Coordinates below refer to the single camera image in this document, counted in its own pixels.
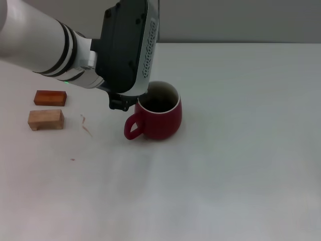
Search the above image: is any red ceramic mug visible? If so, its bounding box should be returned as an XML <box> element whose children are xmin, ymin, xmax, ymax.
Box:
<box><xmin>123</xmin><ymin>80</ymin><xmax>183</xmax><ymax>141</ymax></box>

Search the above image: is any dark brown coffee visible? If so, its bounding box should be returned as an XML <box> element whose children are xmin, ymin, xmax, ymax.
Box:
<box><xmin>144</xmin><ymin>96</ymin><xmax>176</xmax><ymax>113</ymax></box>

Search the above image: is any light wooden block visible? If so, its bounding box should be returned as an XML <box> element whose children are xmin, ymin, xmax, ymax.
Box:
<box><xmin>27</xmin><ymin>109</ymin><xmax>65</xmax><ymax>132</ymax></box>

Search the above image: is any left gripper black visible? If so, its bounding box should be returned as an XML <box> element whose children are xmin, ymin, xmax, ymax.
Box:
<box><xmin>96</xmin><ymin>83</ymin><xmax>139</xmax><ymax>111</ymax></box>

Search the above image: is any dark reddish wooden block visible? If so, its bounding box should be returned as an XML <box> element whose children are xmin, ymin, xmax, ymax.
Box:
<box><xmin>33</xmin><ymin>90</ymin><xmax>68</xmax><ymax>107</ymax></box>

